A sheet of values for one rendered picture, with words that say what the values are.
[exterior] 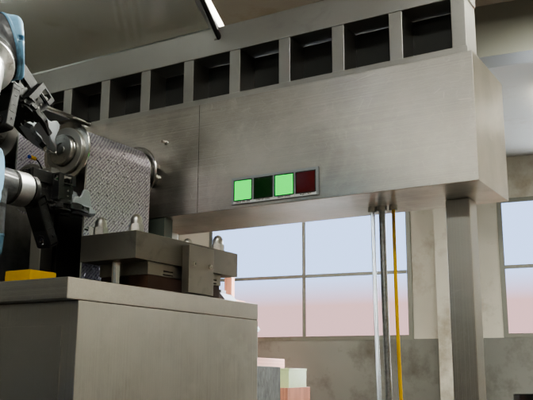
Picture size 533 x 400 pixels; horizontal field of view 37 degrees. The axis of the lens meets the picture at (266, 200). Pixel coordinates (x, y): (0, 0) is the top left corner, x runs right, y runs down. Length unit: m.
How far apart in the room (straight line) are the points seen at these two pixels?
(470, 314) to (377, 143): 0.45
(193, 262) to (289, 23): 0.68
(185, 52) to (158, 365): 0.95
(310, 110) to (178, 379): 0.73
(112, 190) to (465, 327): 0.90
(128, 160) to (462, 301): 0.89
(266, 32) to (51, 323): 0.99
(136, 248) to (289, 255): 7.49
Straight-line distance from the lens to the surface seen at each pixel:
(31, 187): 1.76
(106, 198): 1.98
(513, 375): 8.49
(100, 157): 1.98
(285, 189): 1.97
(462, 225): 1.95
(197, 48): 2.26
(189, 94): 2.22
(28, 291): 1.56
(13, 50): 1.47
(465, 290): 1.93
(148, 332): 1.66
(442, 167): 1.82
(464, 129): 1.82
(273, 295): 9.21
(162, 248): 1.80
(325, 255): 9.03
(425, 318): 8.67
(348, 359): 8.87
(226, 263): 2.01
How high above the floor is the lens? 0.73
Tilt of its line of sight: 12 degrees up
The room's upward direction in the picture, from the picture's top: straight up
